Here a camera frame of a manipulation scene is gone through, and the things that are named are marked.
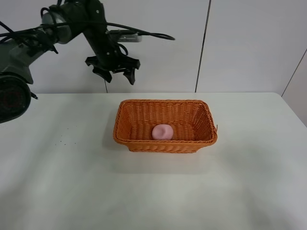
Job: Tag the orange woven basket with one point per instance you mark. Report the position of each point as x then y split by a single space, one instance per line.
191 121

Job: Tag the pink peach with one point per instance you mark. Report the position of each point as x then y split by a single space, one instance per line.
162 132

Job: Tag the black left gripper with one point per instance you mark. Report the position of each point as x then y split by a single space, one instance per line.
108 56

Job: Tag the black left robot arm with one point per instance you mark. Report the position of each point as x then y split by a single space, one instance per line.
60 24

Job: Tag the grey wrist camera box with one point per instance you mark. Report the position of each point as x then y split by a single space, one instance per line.
124 36

